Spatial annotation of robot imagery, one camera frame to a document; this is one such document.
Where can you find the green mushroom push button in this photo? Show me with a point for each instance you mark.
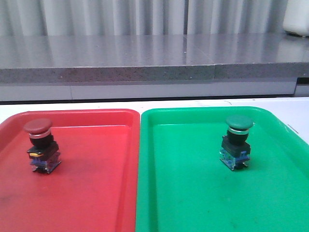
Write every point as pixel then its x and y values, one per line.
pixel 235 151

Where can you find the red mushroom push button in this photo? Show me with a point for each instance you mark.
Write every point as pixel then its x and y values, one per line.
pixel 44 153

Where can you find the green plastic tray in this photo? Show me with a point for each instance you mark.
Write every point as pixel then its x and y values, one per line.
pixel 184 187

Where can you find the red plastic tray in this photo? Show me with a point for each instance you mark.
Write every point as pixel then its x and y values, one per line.
pixel 93 189

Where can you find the grey stone counter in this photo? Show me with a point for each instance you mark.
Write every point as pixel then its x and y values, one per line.
pixel 109 68

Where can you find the white container on counter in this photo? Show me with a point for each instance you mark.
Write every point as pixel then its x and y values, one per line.
pixel 296 18

